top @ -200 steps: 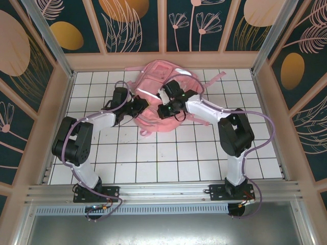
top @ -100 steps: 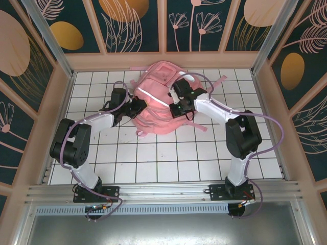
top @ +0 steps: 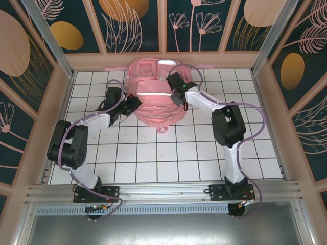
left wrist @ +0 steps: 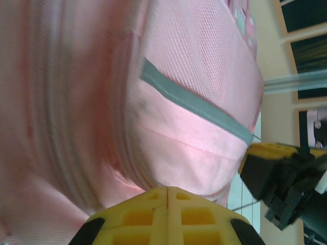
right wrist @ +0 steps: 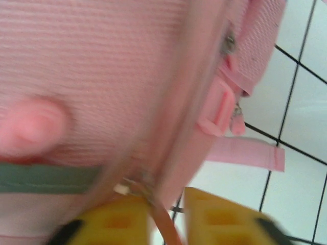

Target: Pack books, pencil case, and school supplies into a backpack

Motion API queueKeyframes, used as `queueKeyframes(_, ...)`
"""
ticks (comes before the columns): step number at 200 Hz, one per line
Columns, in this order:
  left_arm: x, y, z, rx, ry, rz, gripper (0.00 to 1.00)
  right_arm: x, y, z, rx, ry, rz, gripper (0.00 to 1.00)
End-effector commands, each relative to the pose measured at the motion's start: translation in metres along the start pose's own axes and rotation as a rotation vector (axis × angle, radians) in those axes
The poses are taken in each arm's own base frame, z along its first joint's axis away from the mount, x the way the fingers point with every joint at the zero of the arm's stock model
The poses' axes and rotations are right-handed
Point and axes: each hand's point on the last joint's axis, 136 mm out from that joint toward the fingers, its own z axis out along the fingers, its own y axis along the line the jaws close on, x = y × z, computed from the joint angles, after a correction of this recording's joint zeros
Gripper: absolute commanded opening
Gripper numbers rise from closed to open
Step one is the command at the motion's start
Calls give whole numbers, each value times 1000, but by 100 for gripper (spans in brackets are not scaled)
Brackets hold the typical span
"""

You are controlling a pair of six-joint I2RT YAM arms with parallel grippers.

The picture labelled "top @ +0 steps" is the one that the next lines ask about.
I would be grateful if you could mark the grey metal sheet panel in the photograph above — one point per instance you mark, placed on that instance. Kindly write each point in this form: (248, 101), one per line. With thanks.
(166, 229)

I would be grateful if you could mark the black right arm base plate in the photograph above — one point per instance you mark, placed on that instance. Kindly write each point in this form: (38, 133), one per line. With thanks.
(217, 192)

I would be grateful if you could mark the pink school backpack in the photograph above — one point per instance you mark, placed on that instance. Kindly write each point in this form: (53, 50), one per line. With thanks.
(153, 104)

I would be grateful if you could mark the aluminium mounting rail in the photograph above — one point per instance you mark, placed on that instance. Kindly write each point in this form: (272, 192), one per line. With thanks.
(166, 191)

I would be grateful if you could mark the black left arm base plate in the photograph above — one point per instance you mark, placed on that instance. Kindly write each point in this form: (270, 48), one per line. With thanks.
(112, 192)

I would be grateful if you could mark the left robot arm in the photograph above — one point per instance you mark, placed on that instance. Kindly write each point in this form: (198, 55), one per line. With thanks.
(69, 145)

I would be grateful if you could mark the aluminium frame post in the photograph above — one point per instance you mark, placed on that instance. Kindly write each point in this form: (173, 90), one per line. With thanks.
(273, 35)
(51, 43)

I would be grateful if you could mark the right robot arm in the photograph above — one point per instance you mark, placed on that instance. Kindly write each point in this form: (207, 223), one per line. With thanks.
(230, 125)

